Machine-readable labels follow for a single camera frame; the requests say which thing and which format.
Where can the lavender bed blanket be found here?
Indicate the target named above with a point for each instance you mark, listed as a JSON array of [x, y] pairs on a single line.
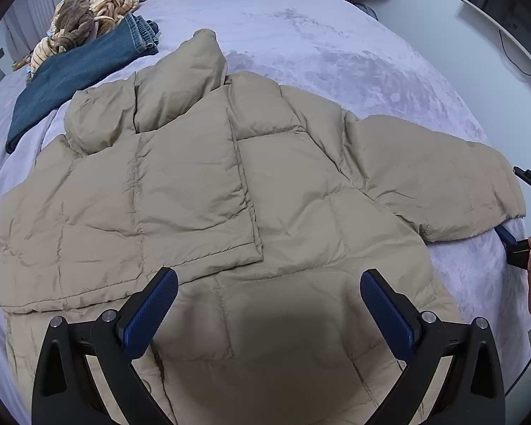
[[314, 44]]

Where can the blue jeans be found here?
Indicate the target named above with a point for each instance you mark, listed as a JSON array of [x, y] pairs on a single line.
[[71, 75]]

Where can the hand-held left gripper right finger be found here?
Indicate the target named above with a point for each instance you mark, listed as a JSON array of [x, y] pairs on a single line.
[[387, 314]]

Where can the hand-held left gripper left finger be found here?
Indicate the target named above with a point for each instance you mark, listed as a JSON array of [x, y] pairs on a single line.
[[152, 314]]

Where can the tan striped cloth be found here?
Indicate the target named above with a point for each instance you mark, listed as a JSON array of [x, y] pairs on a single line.
[[110, 2]]

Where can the beige puffer jacket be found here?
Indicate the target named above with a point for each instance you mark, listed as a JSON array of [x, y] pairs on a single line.
[[194, 177]]

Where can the white curtain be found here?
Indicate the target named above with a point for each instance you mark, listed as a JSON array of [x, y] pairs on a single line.
[[28, 22]]

